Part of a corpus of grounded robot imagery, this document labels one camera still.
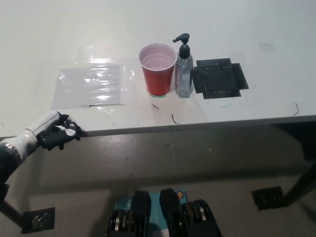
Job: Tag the clear plastic sheet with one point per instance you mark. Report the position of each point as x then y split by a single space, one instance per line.
89 85

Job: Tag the large black tape patch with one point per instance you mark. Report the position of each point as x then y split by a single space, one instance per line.
218 77

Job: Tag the clear soap pump bottle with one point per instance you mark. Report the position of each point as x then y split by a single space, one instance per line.
184 71

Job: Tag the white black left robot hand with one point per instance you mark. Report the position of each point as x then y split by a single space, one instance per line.
47 123

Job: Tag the red plastic cup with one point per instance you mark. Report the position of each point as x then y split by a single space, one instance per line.
158 76

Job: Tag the small black tape patch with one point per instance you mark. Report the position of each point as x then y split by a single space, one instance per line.
38 220
269 197

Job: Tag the black metal table leg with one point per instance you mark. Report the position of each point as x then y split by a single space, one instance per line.
302 181
11 212

